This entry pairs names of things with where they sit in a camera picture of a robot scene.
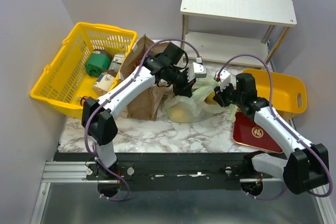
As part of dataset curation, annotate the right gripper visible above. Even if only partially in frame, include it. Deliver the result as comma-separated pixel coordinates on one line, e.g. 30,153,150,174
213,79,244,107

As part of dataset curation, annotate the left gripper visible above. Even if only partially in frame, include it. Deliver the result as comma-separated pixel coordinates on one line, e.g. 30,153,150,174
166,67,196,99

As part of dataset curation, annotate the yellow potato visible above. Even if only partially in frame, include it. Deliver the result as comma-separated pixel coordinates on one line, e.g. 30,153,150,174
204,92,217,104

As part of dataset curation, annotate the green plastic grocery bag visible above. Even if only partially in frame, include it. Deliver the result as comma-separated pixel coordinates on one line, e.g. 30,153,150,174
162,77,238,123

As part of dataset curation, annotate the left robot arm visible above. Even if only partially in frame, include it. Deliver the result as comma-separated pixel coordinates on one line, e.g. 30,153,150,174
82,42,203,179

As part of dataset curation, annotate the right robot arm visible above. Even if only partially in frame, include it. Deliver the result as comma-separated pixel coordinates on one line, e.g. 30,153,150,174
214,70,333,196

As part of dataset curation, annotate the brown paper bag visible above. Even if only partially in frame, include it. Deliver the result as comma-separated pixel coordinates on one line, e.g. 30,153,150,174
119,35,168,121

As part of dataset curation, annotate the red lacquer tray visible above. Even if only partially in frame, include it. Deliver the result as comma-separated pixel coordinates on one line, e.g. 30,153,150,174
233,111,283,153

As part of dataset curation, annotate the yellow plastic tub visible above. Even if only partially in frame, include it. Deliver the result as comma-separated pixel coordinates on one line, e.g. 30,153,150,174
243,69,307,121

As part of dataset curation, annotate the white small carton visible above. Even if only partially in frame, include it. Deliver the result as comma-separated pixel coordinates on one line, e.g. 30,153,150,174
109,54,125,72

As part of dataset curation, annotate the orange bottle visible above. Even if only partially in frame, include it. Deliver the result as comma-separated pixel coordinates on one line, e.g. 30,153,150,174
75,97,86,106

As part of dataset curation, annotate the white two-tier shelf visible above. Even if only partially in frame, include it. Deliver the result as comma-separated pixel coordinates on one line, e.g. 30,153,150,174
180,0,297,63

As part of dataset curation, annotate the yellow plastic shopping basket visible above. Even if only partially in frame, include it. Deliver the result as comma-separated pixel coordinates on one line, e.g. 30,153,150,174
30,22,138,119

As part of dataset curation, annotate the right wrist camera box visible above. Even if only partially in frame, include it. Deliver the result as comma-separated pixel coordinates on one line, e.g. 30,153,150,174
214,70,231,91

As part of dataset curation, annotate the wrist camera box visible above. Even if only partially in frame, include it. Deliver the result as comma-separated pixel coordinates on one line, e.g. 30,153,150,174
214,70,231,91
187,62,207,84

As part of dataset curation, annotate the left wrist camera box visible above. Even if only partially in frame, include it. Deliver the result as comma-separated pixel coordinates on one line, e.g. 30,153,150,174
187,62,207,84

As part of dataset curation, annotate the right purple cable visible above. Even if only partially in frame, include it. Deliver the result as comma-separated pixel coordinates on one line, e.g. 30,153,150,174
215,54,332,200

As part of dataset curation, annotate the purple cable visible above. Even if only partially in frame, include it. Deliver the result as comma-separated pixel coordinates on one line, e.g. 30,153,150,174
215,54,332,200
83,38,204,201

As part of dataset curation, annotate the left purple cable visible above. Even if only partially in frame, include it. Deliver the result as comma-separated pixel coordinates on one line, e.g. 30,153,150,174
83,38,204,201

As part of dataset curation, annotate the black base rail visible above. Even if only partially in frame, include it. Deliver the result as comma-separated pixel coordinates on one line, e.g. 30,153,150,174
86,152,289,192

